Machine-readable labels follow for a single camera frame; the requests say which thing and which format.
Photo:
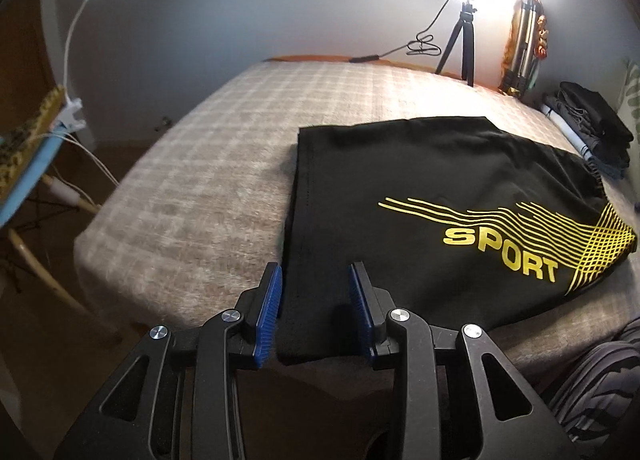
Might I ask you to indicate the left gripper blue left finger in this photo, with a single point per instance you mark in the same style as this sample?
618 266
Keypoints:
179 387

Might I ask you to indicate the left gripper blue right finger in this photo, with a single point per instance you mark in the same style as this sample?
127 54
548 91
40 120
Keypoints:
455 392

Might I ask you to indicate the black sport shorts yellow print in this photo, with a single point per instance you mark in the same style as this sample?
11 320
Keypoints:
459 221

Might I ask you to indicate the plaid beige bed blanket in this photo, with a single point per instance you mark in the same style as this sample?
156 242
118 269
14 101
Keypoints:
194 222

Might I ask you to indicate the blue folded garment bottom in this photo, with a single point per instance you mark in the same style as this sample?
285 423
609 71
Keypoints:
580 145

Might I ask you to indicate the blue chair with leopard cloth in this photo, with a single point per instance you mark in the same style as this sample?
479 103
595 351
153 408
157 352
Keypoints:
27 152

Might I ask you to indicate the dark folded clothes stack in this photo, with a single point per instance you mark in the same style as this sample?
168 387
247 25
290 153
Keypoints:
612 153

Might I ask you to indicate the black folded garment top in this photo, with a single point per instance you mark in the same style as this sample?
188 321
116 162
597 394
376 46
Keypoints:
602 117

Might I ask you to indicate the folded silver tripod stand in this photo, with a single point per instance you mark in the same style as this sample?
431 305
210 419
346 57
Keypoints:
522 44

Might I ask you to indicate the green white patterned pillow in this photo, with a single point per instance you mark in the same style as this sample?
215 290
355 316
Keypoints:
628 101

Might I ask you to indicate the orange bed sheet edge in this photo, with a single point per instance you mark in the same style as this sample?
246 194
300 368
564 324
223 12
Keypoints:
295 58

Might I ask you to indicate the small black tripod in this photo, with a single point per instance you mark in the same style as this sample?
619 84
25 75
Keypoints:
463 28

